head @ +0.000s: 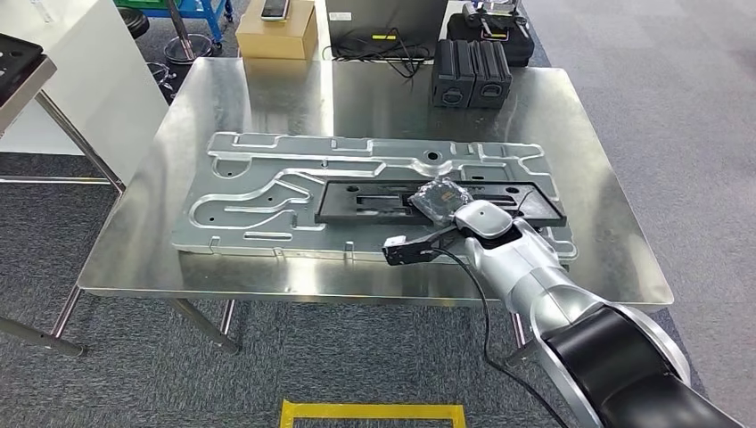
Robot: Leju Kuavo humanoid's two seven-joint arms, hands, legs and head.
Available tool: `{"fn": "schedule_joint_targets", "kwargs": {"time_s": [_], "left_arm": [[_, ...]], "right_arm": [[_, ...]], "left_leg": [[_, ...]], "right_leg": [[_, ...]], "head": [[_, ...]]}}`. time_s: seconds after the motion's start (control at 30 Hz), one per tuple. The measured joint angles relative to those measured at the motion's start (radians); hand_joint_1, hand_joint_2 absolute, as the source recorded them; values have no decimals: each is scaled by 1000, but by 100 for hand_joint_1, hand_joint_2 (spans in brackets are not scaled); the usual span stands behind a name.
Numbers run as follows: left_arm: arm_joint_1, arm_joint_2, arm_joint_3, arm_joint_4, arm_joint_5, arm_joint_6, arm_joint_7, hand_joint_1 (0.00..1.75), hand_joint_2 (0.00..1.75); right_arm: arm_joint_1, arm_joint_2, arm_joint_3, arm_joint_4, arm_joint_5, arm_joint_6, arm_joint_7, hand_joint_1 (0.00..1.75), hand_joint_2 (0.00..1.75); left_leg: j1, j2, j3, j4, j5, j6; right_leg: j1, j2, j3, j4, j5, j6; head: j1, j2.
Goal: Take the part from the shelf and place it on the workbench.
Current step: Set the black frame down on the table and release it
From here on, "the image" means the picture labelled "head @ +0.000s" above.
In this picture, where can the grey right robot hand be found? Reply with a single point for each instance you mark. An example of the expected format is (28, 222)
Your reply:
(440, 201)

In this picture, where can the black plastic mounting plate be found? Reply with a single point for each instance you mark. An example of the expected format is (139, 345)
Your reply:
(336, 207)
(12, 59)

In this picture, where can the stainless steel workbench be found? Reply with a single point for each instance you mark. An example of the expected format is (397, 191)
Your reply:
(147, 248)

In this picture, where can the black battery case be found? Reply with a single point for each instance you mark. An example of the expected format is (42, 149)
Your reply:
(452, 71)
(493, 71)

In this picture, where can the black carry bag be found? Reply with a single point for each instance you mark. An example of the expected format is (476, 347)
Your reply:
(522, 50)

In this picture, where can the stamped silver metal panel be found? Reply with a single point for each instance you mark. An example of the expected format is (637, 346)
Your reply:
(266, 171)

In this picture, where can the grey handheld controller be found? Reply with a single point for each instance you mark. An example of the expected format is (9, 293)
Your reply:
(493, 18)

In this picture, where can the black equipment case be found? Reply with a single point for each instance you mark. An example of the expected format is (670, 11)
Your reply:
(384, 18)

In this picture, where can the brown cardboard box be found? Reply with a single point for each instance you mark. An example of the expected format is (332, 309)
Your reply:
(277, 38)

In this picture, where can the dark smartphone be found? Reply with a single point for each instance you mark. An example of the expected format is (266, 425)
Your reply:
(275, 9)

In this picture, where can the chrome round-base stand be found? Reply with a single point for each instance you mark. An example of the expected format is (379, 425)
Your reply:
(189, 50)

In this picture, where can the blue metal cart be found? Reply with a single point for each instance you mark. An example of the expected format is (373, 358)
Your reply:
(207, 9)

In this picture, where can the black round stool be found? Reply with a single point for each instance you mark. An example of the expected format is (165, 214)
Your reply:
(133, 22)

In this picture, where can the white cabinet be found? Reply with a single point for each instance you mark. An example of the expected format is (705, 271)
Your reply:
(88, 59)

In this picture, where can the stainless steel table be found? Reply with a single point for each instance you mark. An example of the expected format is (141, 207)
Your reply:
(23, 90)

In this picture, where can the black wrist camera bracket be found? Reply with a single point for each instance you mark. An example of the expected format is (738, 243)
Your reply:
(443, 235)

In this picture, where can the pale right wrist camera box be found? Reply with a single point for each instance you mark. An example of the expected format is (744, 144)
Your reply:
(407, 254)

